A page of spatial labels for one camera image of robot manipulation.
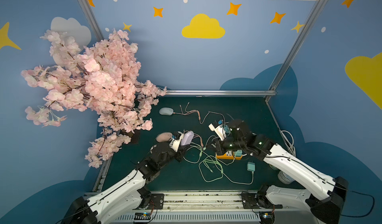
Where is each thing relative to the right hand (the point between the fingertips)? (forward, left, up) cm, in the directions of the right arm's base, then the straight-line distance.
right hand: (209, 145), depth 70 cm
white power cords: (+21, -57, -27) cm, 67 cm away
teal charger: (-1, -26, -22) cm, 34 cm away
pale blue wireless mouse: (+37, +31, -21) cm, 52 cm away
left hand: (+4, +11, -6) cm, 14 cm away
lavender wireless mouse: (+3, +11, +1) cm, 11 cm away
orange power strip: (+5, -14, -21) cm, 25 cm away
